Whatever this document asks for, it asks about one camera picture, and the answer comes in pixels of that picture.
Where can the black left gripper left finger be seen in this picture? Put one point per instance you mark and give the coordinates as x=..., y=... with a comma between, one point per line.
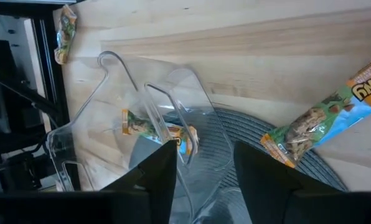
x=142, y=193

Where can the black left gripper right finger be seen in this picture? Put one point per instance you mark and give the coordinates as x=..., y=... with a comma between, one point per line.
x=266, y=186

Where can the granola bar orange ends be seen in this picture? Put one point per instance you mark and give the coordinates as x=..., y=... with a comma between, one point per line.
x=139, y=124
x=313, y=124
x=65, y=34

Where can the clear plastic bin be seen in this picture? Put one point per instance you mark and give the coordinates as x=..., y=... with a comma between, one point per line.
x=95, y=140
x=223, y=205

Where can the grey round ribbed mat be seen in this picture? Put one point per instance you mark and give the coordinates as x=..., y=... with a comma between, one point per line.
x=254, y=127

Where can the black table frame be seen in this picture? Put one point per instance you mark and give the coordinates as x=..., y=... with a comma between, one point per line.
x=50, y=62

